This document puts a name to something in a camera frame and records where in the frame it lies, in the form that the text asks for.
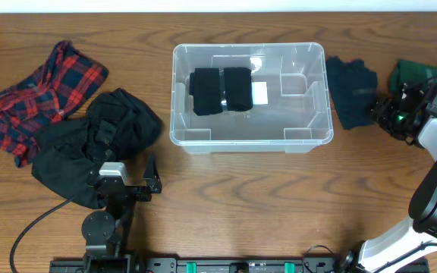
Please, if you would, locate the clear plastic storage bin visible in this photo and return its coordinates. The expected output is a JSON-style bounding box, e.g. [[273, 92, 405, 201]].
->
[[169, 42, 334, 154]]

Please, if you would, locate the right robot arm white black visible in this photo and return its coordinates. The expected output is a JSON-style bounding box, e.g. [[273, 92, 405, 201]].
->
[[339, 83, 437, 273]]

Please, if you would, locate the black cloth bundle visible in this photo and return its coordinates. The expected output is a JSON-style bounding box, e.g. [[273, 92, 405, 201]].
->
[[189, 67, 253, 116]]

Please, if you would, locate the white label in bin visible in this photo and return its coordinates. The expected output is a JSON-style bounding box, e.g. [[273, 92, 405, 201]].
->
[[252, 82, 269, 105]]

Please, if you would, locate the dark green cloth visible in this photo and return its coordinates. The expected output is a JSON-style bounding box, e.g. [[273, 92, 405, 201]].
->
[[388, 59, 437, 96]]

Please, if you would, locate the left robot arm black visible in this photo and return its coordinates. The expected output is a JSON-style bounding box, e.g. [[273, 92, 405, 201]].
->
[[81, 154, 162, 259]]

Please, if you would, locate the black crumpled garment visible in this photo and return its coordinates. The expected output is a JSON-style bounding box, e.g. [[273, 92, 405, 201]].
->
[[32, 89, 162, 209]]

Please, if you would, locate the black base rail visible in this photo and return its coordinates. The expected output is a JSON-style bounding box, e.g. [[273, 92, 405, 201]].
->
[[49, 253, 430, 273]]

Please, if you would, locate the red navy plaid shirt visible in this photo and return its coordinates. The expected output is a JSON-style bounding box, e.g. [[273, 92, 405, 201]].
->
[[0, 40, 109, 168]]

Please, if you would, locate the dark navy cloth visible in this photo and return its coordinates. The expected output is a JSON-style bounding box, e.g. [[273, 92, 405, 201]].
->
[[325, 56, 378, 130]]

